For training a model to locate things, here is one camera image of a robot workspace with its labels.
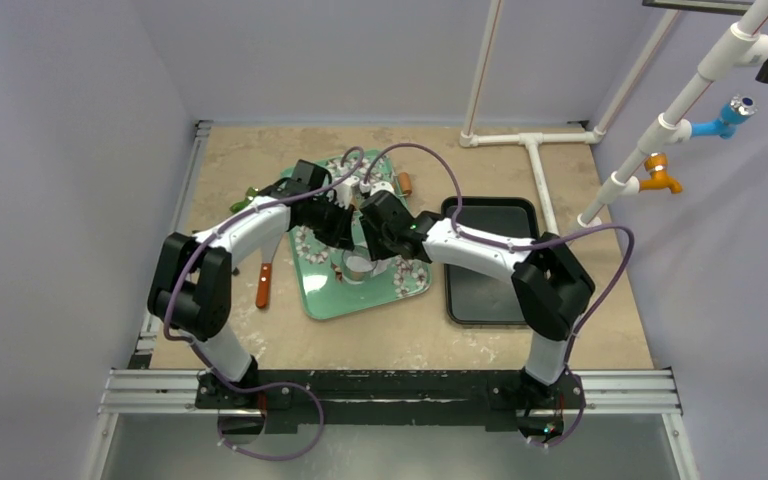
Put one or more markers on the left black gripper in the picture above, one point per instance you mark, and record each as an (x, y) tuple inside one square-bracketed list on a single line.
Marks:
[(340, 236)]

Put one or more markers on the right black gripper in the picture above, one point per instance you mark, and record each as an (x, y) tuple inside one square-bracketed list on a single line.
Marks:
[(376, 240)]

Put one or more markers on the white dough ball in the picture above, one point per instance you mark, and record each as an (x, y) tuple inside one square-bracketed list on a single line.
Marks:
[(356, 268)]

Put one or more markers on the wooden rolling pin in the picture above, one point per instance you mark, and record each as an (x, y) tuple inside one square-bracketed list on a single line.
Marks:
[(405, 184)]

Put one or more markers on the green floral tray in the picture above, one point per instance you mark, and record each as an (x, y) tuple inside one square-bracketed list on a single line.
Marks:
[(334, 282)]

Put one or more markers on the metal scraper wooden handle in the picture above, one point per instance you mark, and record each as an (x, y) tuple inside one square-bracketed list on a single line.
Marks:
[(265, 281)]

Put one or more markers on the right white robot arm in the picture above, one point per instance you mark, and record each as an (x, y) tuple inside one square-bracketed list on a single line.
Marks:
[(552, 287)]

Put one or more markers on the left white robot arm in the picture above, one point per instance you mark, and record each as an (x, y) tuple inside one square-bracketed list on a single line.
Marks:
[(191, 291)]

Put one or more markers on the black baking tray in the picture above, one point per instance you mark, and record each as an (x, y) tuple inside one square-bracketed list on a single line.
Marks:
[(476, 300)]

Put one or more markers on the orange faucet tap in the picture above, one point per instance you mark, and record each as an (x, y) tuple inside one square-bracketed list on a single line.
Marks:
[(656, 166)]

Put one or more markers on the blue faucet tap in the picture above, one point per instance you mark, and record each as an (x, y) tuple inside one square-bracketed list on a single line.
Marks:
[(734, 113)]

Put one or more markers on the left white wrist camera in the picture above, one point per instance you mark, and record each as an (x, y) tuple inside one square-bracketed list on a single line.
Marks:
[(346, 192)]

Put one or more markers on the green garden hose nozzle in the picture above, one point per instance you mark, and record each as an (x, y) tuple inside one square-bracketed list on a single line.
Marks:
[(240, 205)]

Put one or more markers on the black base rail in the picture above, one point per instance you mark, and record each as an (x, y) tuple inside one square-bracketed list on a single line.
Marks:
[(494, 400)]

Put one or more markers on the white pvc pipe frame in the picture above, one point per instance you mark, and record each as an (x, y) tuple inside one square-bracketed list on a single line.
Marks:
[(680, 71)]

